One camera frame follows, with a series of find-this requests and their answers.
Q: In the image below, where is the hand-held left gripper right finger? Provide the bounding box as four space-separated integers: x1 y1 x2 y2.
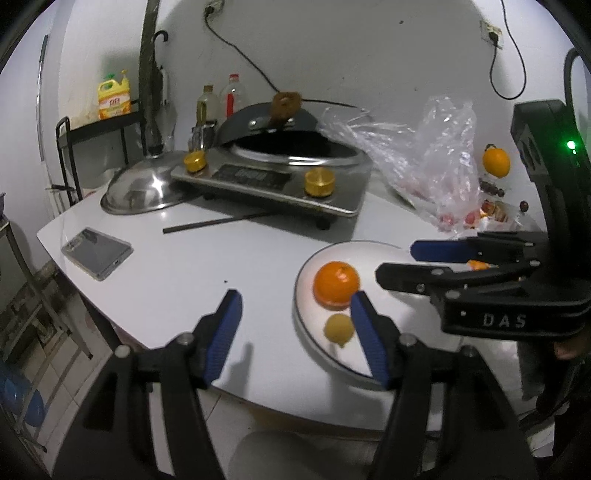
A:
349 291 539 480

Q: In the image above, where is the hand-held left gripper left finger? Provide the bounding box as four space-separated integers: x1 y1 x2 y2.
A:
55 289 244 480

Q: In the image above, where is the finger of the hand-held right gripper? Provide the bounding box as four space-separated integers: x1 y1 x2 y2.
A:
375 261 541 303
410 231 550 266

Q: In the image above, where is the small yellow fruit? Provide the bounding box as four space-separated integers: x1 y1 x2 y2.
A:
323 313 356 348

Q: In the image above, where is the white plate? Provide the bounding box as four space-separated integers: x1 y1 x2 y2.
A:
292 241 462 391

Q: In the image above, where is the fruit peel pile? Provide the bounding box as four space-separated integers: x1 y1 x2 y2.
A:
480 200 509 223

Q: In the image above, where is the clear plastic bag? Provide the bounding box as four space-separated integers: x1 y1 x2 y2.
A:
318 95 485 234

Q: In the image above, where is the orange with leaf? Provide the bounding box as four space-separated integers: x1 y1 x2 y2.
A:
482 144 511 179

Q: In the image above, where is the dark chopstick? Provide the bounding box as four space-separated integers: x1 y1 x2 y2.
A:
163 211 273 234

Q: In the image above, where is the smartphone in clear case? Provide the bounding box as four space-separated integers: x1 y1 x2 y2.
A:
61 227 134 282

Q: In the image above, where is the steel induction cooker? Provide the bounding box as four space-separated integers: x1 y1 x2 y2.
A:
170 150 374 229

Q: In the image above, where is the large steel lid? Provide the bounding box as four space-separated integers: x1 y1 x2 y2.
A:
100 150 195 216

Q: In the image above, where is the small glass jar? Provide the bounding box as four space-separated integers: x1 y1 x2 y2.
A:
187 124 218 153

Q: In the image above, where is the blue plastic object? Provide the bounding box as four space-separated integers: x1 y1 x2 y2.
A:
0 373 45 428

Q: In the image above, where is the oil bottle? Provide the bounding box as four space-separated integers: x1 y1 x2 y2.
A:
196 84 221 127

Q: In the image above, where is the clear bottle red cap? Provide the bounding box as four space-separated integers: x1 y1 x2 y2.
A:
220 74 250 118

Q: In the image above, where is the black metal rack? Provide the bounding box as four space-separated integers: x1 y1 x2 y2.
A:
55 98 145 207

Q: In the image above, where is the yellow detergent bottle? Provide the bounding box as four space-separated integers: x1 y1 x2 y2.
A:
97 70 133 121

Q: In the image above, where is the dark folded umbrella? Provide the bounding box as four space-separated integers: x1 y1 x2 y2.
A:
139 0 175 158

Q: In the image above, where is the metal frame shelf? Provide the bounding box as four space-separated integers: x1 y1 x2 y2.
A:
0 194 93 365

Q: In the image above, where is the black power cable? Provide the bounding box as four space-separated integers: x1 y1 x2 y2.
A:
205 9 365 109
490 0 527 100

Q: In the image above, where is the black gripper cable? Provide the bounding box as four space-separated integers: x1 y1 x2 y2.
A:
564 46 591 118

